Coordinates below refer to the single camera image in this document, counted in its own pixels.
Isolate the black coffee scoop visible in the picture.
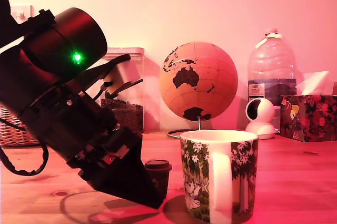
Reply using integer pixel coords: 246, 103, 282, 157
115, 78, 144, 95

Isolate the small white round camera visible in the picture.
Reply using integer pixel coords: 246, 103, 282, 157
245, 97, 276, 140

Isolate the cork globe on metal stand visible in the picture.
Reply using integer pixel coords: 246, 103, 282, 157
159, 41, 239, 139

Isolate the white wall switch plate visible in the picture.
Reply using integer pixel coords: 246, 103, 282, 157
10, 4, 35, 24

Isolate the white mug with leaf print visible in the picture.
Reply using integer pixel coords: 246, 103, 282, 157
180, 129, 259, 224

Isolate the white tissue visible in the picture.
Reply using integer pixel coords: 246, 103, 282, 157
294, 70, 330, 95

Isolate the thick black looping cable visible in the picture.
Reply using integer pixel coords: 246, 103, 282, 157
0, 139, 50, 177

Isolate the woven wicker basket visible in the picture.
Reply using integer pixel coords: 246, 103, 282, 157
0, 105, 41, 148

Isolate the large clear water bottle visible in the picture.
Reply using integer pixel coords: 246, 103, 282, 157
247, 28, 298, 130

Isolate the thin black cable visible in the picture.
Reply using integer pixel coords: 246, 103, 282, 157
0, 118, 27, 131

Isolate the floral tissue box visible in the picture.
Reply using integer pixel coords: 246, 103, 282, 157
280, 94, 337, 142

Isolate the dark coffee capsule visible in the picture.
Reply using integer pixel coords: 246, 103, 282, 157
144, 159, 173, 201

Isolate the clear jar with coffee beans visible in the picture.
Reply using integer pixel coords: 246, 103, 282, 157
101, 47, 145, 133

